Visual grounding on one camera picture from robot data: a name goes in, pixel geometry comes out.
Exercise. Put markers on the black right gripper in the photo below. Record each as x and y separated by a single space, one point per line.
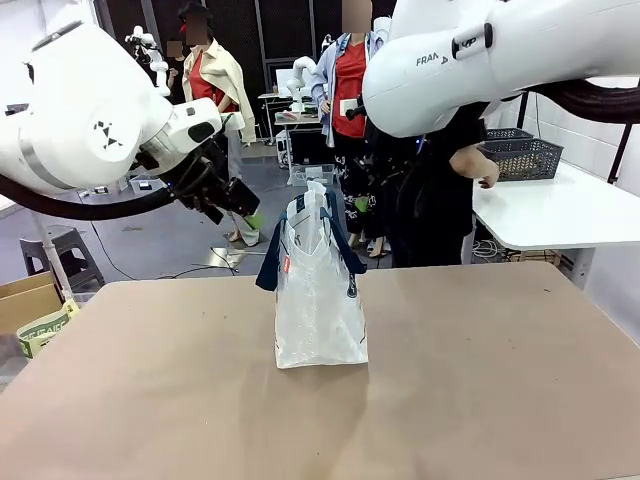
377 175

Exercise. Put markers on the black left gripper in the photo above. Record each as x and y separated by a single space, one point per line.
227 195

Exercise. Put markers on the translucent white shopping bag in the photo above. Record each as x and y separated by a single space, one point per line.
320 300

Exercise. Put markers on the dark grey woven plastic basket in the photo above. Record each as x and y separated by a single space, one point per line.
507 133
525 159

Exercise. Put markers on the person's left forearm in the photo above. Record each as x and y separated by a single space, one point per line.
467 160

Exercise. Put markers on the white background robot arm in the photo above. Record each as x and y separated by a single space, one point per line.
152 57
300 75

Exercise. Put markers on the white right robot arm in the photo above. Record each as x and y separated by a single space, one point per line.
480 55

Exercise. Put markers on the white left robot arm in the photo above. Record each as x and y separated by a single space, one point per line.
75 115

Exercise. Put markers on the green and white paper bag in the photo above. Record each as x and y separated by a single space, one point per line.
45 327

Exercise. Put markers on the person's left hand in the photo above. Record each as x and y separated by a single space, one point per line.
489 176

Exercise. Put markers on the clear plastic storage crate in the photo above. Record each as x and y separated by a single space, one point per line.
312 175

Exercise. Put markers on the person in black clothes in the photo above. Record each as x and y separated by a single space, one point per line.
430 210

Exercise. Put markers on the background desk with clutter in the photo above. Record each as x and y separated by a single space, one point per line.
295 120

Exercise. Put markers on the person in red shirt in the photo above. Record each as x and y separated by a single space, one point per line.
340 100

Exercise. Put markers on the mannequin with beige coat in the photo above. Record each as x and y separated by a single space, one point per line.
215 85

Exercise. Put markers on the background person in dark clothes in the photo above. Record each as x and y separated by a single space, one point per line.
175 75

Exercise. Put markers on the grey plastic stool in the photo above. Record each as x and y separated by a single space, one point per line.
67 255

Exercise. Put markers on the white side table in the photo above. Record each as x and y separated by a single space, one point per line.
555 210

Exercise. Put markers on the white stand pole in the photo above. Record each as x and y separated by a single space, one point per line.
52 255

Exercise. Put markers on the brown cardboard box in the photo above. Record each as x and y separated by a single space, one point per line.
27 300

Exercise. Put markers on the black slanted pole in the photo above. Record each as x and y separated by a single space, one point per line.
620 135

